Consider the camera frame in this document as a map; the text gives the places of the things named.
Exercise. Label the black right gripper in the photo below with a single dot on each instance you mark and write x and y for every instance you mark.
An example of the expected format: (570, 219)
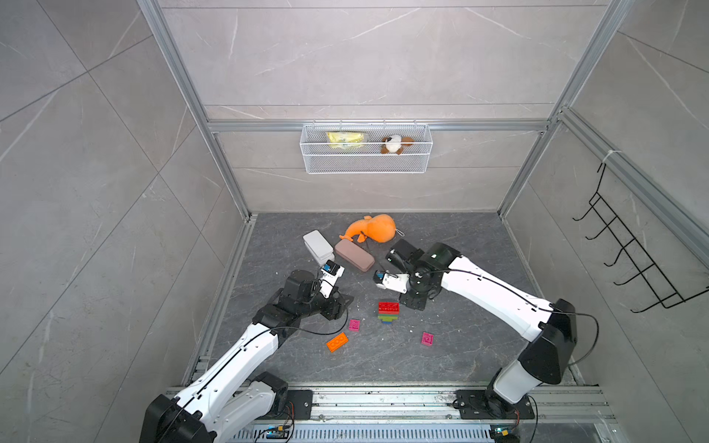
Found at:
(414, 303)

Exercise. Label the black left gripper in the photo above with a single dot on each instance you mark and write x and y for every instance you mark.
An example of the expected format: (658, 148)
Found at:
(335, 306)

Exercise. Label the red lego brick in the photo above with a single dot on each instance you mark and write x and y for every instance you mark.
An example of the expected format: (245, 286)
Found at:
(389, 308)

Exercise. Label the orange lego brick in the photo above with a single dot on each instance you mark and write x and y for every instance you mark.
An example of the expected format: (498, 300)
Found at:
(337, 342)

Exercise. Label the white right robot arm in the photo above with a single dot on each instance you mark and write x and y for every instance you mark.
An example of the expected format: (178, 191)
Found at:
(549, 328)

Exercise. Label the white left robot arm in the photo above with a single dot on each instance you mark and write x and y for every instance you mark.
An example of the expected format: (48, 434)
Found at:
(232, 365)

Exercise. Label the white rectangular box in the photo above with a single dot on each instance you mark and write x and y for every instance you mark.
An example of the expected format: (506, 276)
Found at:
(319, 247)

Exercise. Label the orange plush whale toy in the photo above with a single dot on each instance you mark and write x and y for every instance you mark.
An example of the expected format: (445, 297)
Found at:
(380, 228)

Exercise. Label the pink rectangular case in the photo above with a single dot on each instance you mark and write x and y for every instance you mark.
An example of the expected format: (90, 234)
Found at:
(355, 255)

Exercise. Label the brown white plush toy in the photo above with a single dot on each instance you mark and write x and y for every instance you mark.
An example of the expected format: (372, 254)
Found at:
(395, 144)

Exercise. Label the yellow packet in basket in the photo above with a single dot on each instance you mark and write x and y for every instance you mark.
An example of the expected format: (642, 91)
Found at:
(345, 140)

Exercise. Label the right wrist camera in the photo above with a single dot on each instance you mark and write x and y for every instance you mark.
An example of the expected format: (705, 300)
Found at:
(393, 282)

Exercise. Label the white wire wall basket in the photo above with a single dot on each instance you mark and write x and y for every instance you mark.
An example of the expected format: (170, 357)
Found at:
(320, 159)

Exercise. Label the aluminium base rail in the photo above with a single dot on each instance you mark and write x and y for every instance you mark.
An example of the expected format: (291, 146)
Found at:
(360, 412)

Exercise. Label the black wire hook rack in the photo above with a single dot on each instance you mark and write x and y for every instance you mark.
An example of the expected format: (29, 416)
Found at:
(630, 248)

